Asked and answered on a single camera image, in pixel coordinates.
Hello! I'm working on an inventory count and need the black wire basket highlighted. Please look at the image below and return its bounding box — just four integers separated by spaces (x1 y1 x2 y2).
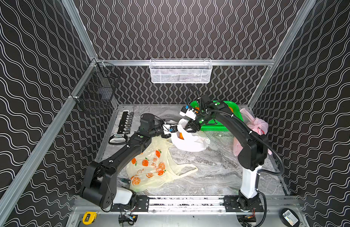
74 64 114 115

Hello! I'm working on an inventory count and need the white plastic bag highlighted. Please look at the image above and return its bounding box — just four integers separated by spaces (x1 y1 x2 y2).
171 118 211 152

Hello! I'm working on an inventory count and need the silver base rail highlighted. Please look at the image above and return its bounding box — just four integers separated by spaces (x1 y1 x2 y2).
111 195 264 214

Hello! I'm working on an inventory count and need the black round device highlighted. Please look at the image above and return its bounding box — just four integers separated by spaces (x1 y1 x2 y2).
279 208 301 227

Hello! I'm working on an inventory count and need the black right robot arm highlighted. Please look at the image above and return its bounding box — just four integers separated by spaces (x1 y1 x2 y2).
185 86 285 211

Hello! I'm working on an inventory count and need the green plastic basket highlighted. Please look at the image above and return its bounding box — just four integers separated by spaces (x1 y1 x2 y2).
190 101 244 131

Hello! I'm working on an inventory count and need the socket set rail holder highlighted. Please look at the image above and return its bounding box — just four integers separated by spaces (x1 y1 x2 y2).
108 110 134 145

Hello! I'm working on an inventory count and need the yellow tape measure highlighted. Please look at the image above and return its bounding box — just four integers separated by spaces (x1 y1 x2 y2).
82 211 98 225

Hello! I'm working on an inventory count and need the pink plastic bag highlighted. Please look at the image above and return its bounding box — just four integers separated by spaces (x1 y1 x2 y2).
233 108 269 157

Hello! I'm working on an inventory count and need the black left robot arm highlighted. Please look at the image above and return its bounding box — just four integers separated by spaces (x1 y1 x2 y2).
79 113 177 210

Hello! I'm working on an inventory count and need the yellow bag with orange print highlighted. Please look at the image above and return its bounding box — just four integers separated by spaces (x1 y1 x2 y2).
126 137 198 192

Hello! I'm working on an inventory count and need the white wire mesh basket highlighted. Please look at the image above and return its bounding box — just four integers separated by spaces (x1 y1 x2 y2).
149 59 213 84

